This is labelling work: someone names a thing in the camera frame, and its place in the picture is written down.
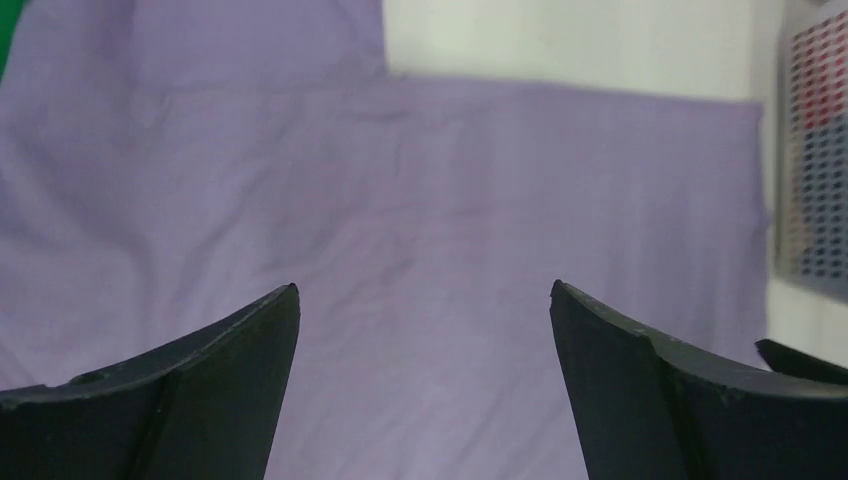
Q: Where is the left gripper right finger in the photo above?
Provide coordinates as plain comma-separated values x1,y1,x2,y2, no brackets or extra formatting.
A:
550,282,847,479

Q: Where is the purple t shirt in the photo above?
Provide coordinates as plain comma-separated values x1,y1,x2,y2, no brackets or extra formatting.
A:
1,1,768,479

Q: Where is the white plastic laundry basket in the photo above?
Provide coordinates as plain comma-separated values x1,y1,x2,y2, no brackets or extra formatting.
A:
775,0,848,303

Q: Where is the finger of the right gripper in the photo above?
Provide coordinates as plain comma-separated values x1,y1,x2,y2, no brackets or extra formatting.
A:
755,339,848,386

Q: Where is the folded green t shirt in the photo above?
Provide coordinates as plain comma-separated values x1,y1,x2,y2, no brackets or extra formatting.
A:
0,0,27,76

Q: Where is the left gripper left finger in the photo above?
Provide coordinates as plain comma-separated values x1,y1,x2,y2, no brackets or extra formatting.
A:
1,284,300,480

